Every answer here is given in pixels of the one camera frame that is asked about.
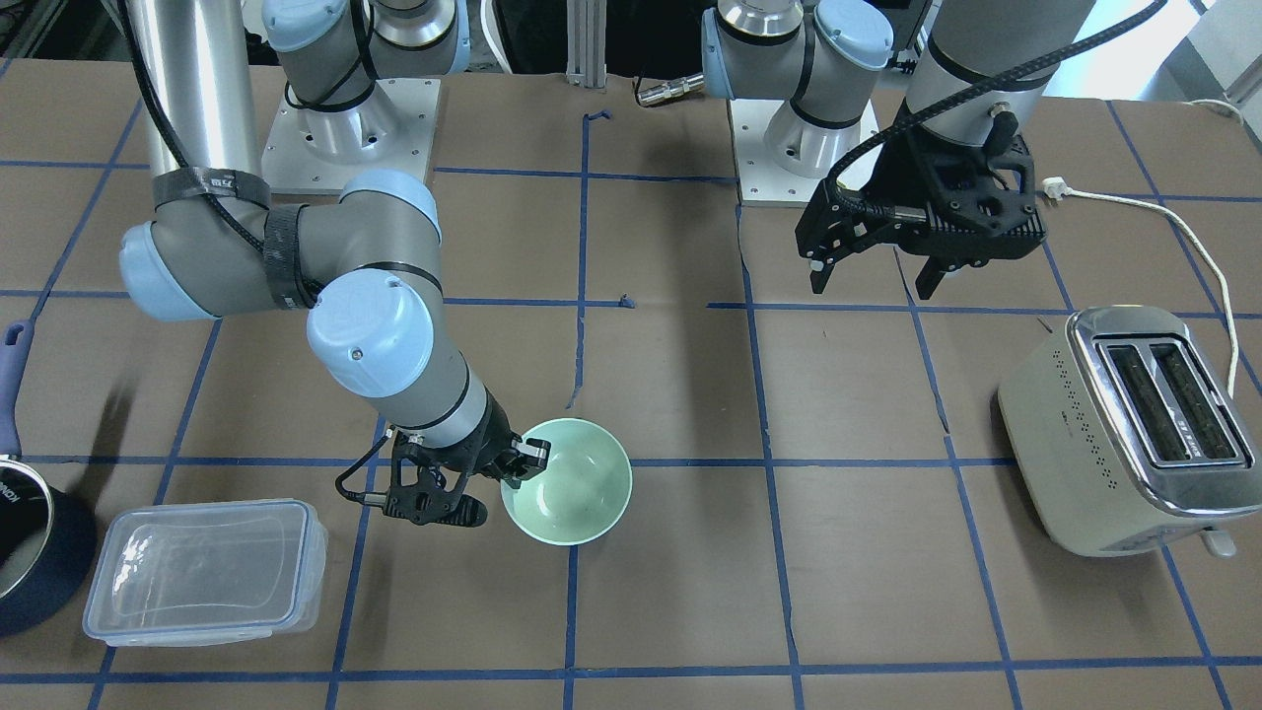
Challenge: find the brown paper table cover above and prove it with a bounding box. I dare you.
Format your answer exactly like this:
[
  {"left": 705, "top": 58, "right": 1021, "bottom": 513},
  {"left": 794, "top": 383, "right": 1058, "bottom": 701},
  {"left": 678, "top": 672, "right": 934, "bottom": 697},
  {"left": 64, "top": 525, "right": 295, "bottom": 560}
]
[{"left": 1, "top": 61, "right": 1259, "bottom": 709}]

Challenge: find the green bowl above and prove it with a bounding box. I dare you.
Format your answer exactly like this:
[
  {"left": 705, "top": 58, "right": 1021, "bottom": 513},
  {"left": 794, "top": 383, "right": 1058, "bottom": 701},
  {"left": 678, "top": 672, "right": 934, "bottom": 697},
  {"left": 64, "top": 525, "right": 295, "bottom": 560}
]
[{"left": 500, "top": 417, "right": 634, "bottom": 545}]

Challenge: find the dark blue saucepan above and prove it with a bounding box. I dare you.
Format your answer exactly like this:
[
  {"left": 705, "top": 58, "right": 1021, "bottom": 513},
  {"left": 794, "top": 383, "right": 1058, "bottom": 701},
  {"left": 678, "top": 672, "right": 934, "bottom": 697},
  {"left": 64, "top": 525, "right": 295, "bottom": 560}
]
[{"left": 1, "top": 319, "right": 98, "bottom": 637}]

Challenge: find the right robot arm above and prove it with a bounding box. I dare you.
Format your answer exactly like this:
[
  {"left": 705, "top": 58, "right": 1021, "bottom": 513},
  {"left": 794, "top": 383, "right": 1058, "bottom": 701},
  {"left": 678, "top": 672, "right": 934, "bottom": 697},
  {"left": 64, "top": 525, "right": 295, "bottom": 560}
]
[{"left": 114, "top": 1, "right": 551, "bottom": 528}]

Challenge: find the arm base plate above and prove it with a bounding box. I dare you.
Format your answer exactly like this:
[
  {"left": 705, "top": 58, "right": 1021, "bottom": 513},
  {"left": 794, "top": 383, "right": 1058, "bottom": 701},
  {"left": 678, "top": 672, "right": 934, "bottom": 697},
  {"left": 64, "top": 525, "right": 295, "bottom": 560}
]
[
  {"left": 729, "top": 100, "right": 878, "bottom": 207},
  {"left": 261, "top": 78, "right": 442, "bottom": 195}
]

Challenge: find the cream and chrome toaster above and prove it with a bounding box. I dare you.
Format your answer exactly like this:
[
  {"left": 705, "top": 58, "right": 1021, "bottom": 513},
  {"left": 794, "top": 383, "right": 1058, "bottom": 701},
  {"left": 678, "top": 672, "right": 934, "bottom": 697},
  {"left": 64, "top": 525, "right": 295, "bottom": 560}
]
[{"left": 997, "top": 305, "right": 1261, "bottom": 560}]

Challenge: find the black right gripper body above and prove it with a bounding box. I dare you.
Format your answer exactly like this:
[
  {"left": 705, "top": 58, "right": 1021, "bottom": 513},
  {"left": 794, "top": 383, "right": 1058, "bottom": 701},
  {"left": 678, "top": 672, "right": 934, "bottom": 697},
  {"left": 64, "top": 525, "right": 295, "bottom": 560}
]
[{"left": 382, "top": 393, "right": 519, "bottom": 528}]

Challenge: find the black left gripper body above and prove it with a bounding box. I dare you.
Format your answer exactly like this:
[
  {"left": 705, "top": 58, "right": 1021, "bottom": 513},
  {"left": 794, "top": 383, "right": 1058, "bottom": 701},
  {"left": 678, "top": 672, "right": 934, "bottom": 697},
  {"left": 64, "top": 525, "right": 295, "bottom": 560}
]
[{"left": 867, "top": 124, "right": 1047, "bottom": 269}]

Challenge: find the clear plastic food container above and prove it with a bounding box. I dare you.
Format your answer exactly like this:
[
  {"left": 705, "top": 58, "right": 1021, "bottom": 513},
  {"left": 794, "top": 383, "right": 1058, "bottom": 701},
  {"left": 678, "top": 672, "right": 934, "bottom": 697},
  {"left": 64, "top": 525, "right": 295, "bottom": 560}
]
[{"left": 82, "top": 499, "right": 328, "bottom": 647}]

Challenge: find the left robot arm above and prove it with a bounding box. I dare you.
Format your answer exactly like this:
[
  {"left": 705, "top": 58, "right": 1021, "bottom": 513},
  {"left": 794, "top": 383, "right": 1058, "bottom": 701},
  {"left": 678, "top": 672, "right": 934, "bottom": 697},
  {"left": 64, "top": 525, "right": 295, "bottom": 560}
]
[{"left": 700, "top": 1, "right": 1092, "bottom": 300}]

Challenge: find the white toaster power cable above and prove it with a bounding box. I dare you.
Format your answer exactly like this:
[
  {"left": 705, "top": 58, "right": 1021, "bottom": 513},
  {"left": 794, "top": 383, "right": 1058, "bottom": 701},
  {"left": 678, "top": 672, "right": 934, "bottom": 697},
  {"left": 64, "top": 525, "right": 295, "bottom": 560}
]
[{"left": 1041, "top": 97, "right": 1246, "bottom": 399}]

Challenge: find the aluminium frame post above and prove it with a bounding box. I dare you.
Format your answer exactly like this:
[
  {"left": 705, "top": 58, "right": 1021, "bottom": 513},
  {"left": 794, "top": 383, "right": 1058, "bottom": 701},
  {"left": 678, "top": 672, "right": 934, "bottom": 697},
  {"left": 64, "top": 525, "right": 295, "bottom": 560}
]
[{"left": 565, "top": 0, "right": 607, "bottom": 93}]

